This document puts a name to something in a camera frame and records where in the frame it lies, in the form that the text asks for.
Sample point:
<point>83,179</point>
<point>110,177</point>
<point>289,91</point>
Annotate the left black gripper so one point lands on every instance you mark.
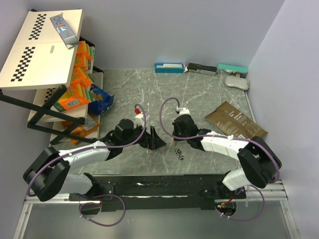
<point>152,141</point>

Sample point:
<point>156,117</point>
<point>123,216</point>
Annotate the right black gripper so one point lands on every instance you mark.
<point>176,128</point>

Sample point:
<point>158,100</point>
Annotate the key bunch with panda charm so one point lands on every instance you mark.
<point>179,154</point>

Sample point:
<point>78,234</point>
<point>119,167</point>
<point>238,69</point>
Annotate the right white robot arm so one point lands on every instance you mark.
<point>259,164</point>

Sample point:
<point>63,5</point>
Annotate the brown foil package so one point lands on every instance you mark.
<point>228,120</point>

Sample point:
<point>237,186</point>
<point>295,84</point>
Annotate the black flat box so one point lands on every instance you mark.
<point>202,69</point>

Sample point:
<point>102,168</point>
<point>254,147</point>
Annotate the blue flat box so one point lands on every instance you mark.
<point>171,68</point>

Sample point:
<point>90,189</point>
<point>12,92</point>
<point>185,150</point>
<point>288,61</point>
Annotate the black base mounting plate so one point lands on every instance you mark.
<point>174,191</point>

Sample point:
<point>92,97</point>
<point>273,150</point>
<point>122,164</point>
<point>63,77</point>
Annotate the grey white pouch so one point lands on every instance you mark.
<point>237,82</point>

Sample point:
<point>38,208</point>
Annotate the orange snack bag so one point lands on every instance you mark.
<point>91,124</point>

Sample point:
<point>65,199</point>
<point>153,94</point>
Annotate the teal flat box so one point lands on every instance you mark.
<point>232,70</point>

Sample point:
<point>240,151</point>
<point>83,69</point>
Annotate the blue doritos chip bag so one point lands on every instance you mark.
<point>102,100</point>

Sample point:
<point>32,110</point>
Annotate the orange green snack box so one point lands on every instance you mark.
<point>75,96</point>

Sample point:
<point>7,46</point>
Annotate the stacked orange snack boxes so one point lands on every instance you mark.
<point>83,65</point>

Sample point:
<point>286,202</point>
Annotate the checkerboard calibration board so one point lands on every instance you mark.
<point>39,58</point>

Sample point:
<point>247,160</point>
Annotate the silver blue carton box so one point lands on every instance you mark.
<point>64,30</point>

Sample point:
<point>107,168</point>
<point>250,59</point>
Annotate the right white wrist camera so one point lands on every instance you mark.
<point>182,111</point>

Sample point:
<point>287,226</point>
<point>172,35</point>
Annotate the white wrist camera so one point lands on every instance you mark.
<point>182,111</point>
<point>141,117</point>

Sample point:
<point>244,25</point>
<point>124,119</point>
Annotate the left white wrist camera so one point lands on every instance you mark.
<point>141,117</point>

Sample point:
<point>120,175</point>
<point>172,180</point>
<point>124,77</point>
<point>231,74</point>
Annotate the black frame white shelf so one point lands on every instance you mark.
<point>46,118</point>

